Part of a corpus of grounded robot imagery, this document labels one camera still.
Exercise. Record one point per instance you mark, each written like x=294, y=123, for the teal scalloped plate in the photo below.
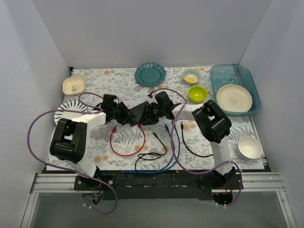
x=150, y=74

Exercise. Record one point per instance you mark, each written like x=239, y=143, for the white bowl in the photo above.
x=249, y=148

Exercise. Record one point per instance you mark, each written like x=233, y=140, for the teal plastic tray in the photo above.
x=226, y=74

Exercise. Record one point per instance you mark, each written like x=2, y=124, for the aluminium frame rail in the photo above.
x=170, y=200

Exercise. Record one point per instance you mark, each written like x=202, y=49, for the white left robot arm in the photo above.
x=69, y=140

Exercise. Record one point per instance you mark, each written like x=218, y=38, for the cream square bowl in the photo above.
x=74, y=85

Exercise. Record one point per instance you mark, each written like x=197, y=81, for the patterned small bowl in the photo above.
x=191, y=76

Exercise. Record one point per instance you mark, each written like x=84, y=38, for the cream round plate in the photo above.
x=234, y=98

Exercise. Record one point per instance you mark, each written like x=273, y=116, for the lime green bowl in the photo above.
x=197, y=94

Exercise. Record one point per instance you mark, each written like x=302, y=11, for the black network switch box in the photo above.
x=139, y=112

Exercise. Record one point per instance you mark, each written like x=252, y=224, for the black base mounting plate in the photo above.
x=168, y=185

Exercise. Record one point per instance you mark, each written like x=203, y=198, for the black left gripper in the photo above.
x=125, y=114

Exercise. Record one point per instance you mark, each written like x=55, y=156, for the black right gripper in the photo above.
x=149, y=114

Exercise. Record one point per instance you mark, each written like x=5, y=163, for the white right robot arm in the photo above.
x=211, y=120

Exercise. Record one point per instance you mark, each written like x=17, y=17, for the blue striped white plate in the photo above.
x=70, y=109

